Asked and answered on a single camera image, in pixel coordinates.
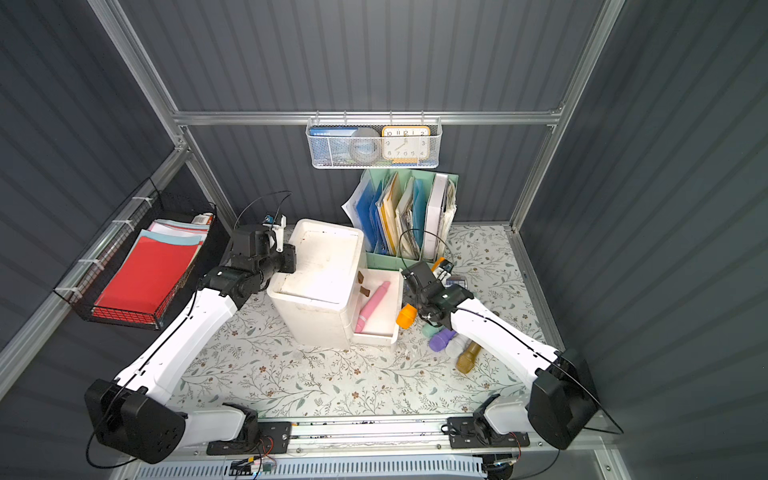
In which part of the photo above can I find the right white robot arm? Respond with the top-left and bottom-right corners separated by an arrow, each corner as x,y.
401,262 -> 600,450

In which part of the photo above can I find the pink microphone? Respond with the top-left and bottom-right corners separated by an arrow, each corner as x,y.
354,281 -> 391,333

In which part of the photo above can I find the green file organizer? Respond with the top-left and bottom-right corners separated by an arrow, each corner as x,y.
342,169 -> 459,270

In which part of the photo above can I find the purple microphone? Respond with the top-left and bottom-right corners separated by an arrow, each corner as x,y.
428,328 -> 457,352

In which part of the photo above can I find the black wire side basket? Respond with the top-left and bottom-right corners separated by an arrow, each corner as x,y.
54,182 -> 226,330

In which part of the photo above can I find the white wire wall basket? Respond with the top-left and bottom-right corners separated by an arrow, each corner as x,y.
305,115 -> 443,169

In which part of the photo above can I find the red paper folder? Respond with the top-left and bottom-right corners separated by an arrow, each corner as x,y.
92,230 -> 204,325

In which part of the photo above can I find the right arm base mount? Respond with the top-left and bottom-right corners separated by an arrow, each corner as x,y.
441,394 -> 530,449

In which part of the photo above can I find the white bottom drawer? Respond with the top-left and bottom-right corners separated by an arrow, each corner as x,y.
352,268 -> 404,349

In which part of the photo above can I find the yellow alarm clock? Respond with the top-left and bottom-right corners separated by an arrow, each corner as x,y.
381,125 -> 431,163

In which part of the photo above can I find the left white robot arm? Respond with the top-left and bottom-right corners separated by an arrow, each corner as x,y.
84,214 -> 297,464

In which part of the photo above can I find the blue lid pencil tube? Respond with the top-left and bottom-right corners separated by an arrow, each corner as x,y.
431,257 -> 467,288

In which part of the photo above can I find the blue box in basket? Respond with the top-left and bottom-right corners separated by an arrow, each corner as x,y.
306,126 -> 358,168

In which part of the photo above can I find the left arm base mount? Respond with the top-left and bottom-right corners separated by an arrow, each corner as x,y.
206,421 -> 293,456

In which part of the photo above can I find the white drawer cabinet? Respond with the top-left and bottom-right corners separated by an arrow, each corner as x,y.
267,219 -> 366,349

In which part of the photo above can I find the grey tape roll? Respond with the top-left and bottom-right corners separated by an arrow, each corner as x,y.
348,127 -> 381,165

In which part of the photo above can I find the orange microphone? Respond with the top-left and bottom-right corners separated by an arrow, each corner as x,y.
396,304 -> 418,330

